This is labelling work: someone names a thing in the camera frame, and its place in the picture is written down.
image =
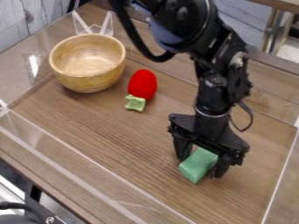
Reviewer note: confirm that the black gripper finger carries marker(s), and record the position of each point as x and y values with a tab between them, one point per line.
221	167
184	148

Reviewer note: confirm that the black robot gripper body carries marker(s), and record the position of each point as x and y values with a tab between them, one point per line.
210	133

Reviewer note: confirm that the green rectangular block stick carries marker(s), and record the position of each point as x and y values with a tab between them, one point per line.
197	165

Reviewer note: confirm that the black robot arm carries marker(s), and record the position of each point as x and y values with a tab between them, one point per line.
188	27

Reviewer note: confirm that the wooden brown bowl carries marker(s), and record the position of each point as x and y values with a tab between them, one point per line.
89	62

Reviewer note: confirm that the red plush strawberry toy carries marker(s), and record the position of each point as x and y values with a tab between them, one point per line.
141	89

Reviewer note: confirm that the clear acrylic front barrier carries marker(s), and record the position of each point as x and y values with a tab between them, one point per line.
85	186

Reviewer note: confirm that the metal table leg background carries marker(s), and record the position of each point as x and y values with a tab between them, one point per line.
277	30

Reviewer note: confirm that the black table frame leg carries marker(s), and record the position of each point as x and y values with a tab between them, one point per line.
37	214

